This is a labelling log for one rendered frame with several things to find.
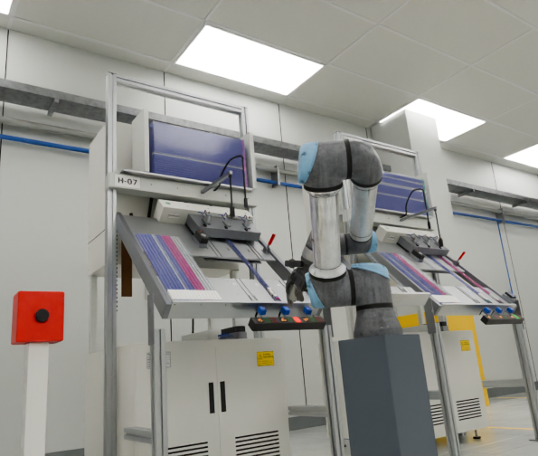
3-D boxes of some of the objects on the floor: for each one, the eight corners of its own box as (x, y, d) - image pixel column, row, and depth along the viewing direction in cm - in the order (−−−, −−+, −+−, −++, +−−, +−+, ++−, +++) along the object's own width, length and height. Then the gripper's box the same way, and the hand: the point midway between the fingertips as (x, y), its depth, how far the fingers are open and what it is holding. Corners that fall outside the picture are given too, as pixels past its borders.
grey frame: (349, 493, 198) (302, 61, 248) (157, 545, 154) (147, 8, 205) (269, 477, 241) (242, 111, 292) (101, 514, 197) (105, 76, 248)
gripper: (307, 264, 184) (287, 314, 191) (327, 266, 189) (306, 313, 196) (296, 252, 190) (277, 300, 198) (315, 254, 195) (296, 300, 203)
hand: (289, 299), depth 199 cm, fingers closed
